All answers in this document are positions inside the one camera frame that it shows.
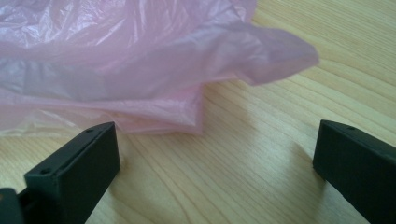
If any pink plastic bag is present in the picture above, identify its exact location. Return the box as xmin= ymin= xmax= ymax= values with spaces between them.
xmin=0 ymin=0 xmax=320 ymax=136

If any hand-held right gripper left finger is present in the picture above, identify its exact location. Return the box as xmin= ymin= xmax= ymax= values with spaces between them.
xmin=18 ymin=120 xmax=121 ymax=224

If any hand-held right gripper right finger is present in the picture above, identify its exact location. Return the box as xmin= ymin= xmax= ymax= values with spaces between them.
xmin=312 ymin=119 xmax=396 ymax=224

